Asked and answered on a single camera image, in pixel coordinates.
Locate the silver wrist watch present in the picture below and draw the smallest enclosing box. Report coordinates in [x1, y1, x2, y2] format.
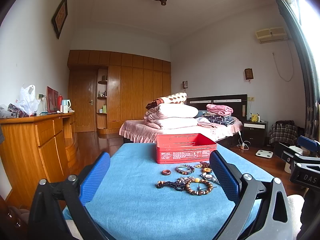
[201, 172, 220, 185]

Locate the brown wooden bead bracelet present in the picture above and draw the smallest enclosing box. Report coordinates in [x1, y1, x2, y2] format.
[184, 178, 214, 196]

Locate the multicolour bead bracelet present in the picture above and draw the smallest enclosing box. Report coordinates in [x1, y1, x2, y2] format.
[175, 164, 195, 176]

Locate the dark bead necklace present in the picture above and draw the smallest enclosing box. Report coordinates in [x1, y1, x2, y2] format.
[156, 179, 187, 192]

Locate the white bucket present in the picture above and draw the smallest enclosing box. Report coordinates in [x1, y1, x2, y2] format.
[284, 146, 303, 174]

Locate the white bathroom scale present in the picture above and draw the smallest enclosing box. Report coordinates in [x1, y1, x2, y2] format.
[255, 150, 273, 159]

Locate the plaid bag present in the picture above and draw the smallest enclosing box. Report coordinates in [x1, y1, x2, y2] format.
[269, 120, 298, 146]

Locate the dark curtain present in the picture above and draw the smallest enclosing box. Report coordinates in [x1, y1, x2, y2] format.
[276, 0, 319, 139]

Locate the dark nightstand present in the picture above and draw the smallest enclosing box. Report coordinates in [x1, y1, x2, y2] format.
[242, 121, 268, 147]

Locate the yellow plush toy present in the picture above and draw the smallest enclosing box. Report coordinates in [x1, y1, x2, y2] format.
[250, 113, 259, 122]

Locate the dark headboard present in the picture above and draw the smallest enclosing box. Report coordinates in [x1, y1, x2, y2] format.
[185, 94, 247, 122]

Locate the wooden sideboard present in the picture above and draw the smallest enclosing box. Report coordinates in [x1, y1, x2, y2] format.
[1, 113, 78, 209]

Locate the folded pink clothes pile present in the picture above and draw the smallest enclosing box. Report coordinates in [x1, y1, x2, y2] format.
[204, 104, 236, 126]

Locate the red metal tin box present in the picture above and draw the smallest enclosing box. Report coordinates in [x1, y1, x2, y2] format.
[156, 133, 217, 164]

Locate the white electric kettle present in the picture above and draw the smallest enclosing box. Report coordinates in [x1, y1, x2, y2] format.
[61, 99, 71, 113]

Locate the white plastic bag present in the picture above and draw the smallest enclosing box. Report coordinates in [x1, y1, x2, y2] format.
[15, 85, 40, 116]

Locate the bed with pink cover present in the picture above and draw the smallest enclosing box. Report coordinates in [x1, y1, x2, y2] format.
[119, 117, 242, 143]

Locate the stack of folded quilts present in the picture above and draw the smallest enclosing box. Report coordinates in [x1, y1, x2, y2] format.
[144, 93, 199, 129]

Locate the red thermos bottle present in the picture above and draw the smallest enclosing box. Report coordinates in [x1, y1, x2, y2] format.
[57, 94, 63, 111]

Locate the wooden wardrobe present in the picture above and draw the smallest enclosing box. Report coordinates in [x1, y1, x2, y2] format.
[67, 50, 171, 134]

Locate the white charger cable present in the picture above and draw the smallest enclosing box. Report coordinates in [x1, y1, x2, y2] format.
[236, 129, 251, 151]

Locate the small wall calendar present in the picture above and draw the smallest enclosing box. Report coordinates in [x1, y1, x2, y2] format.
[244, 68, 254, 80]

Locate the wall air conditioner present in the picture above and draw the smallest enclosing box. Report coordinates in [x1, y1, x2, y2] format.
[255, 27, 287, 44]

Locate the wall switch box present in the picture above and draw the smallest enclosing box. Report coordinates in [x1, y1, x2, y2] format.
[182, 81, 188, 89]

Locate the red picture frame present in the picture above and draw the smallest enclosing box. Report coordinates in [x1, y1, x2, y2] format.
[46, 86, 59, 113]

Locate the framed wall picture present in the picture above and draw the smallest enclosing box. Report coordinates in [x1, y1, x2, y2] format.
[51, 0, 68, 39]

